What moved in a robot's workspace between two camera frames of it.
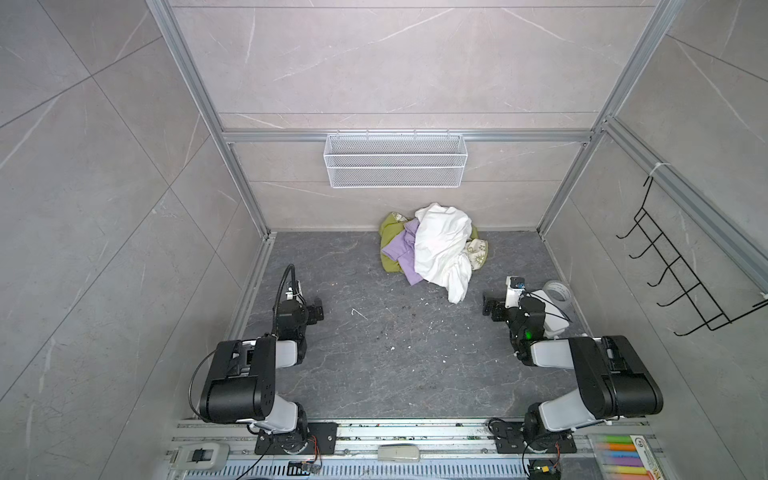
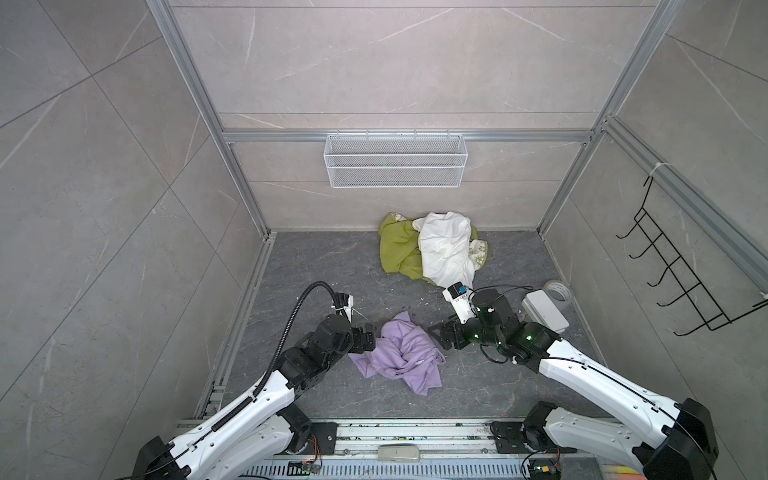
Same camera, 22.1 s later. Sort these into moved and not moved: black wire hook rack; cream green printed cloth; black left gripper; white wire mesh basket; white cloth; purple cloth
Moved: black left gripper; purple cloth
Not moved: white wire mesh basket; black wire hook rack; cream green printed cloth; white cloth
